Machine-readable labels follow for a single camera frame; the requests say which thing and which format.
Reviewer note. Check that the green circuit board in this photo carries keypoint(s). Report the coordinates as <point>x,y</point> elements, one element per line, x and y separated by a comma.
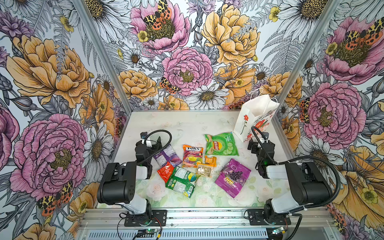
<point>148,233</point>

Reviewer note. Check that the white paper gift bag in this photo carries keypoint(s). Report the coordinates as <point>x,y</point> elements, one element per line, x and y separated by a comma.
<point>257,112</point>

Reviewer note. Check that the green Lay's chips bag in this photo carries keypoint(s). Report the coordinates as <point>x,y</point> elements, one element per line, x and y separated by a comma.
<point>221,145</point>

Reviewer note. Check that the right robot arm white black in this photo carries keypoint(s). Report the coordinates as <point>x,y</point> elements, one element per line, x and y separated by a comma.
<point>308,187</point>

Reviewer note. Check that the purple Fox's berries candy bag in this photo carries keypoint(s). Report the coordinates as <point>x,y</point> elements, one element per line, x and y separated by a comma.
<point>167,155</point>

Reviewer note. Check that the small orange snack packet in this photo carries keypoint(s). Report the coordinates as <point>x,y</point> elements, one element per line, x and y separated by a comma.
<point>211,161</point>

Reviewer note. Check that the magenta chocolate snack bag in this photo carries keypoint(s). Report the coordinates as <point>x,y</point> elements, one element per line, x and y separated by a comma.
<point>233,177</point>

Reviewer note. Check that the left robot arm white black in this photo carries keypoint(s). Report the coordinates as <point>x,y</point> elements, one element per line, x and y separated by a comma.
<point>118,184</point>

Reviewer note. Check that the red snack packet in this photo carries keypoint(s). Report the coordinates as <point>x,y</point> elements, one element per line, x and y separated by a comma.
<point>166,171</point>

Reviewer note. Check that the orange Fox's fruits candy bag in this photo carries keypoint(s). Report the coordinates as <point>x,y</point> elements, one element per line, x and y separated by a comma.
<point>192,156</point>

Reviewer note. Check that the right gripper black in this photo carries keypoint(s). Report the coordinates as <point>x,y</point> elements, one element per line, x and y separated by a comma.
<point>261,147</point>

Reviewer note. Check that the clear peanut snack packet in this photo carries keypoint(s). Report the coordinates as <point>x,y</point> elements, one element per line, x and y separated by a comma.
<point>204,170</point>

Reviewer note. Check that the aluminium front rail frame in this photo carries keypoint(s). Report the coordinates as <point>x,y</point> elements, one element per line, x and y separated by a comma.
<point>209,224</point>

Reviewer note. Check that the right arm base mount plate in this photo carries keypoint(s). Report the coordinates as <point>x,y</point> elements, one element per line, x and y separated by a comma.
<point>258,217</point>

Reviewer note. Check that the green candy bag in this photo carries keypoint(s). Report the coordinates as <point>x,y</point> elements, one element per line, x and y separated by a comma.
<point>182,181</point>

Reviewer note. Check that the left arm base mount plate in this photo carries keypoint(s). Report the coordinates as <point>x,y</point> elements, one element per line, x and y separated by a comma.
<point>153,218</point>

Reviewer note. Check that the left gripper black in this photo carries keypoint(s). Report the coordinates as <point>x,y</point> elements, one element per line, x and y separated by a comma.
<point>144,144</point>

